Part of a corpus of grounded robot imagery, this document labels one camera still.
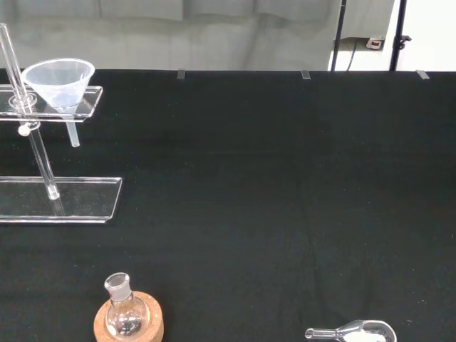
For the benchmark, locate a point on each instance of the clear acrylic funnel stand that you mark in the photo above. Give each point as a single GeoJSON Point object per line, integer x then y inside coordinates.
{"type": "Point", "coordinates": [82, 197]}

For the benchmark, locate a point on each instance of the clear glass weighing funnel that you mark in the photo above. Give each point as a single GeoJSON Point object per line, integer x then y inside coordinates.
{"type": "Point", "coordinates": [370, 331]}

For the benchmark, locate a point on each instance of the black bench cloth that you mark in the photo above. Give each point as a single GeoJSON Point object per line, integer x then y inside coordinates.
{"type": "Point", "coordinates": [267, 196]}

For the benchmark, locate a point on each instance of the clear plastic cloth clip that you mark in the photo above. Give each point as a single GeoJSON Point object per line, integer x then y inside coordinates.
{"type": "Point", "coordinates": [305, 74]}
{"type": "Point", "coordinates": [181, 74]}
{"type": "Point", "coordinates": [422, 75]}

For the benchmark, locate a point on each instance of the clear round-bottom glass flask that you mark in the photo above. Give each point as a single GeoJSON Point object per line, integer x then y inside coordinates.
{"type": "Point", "coordinates": [126, 315]}

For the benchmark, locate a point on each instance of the small red and white object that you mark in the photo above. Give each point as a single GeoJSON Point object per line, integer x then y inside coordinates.
{"type": "Point", "coordinates": [375, 43]}

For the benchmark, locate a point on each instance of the black tripod pole with clamp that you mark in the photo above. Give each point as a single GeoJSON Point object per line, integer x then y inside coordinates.
{"type": "Point", "coordinates": [399, 32]}

